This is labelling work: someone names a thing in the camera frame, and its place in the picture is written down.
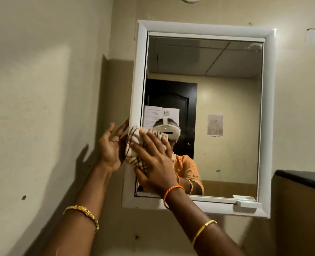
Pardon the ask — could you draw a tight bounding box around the person's right forearm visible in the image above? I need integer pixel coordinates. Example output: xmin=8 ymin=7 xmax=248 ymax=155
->
xmin=165 ymin=188 xmax=246 ymax=256

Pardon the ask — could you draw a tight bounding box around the checked cleaning cloth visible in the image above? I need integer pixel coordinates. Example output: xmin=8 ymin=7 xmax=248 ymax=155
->
xmin=124 ymin=126 xmax=168 ymax=174

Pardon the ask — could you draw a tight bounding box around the person's right hand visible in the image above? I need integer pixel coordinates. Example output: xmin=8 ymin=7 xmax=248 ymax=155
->
xmin=129 ymin=129 xmax=179 ymax=196

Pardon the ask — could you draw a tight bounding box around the gold bangle with red stones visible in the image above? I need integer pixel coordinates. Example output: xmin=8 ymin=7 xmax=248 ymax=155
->
xmin=63 ymin=205 xmax=100 ymax=232

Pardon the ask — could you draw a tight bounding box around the person's left hand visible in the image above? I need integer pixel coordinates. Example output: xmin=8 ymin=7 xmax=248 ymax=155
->
xmin=97 ymin=118 xmax=129 ymax=174

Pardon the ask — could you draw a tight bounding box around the black stone ledge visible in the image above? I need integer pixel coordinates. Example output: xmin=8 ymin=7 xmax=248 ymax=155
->
xmin=274 ymin=170 xmax=315 ymax=194

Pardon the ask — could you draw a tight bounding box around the orange thread bracelet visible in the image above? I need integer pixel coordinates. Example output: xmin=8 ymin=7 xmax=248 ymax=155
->
xmin=163 ymin=185 xmax=186 ymax=210

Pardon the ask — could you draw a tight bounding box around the white framed mirror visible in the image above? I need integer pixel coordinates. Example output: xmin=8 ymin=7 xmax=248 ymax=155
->
xmin=122 ymin=20 xmax=277 ymax=219

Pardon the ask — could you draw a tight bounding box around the plain gold bangle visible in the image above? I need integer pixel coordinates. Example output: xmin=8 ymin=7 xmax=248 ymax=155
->
xmin=191 ymin=220 xmax=218 ymax=248

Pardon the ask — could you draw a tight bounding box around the person's left forearm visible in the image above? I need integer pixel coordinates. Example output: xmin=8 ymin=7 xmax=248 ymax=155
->
xmin=41 ymin=167 xmax=113 ymax=256

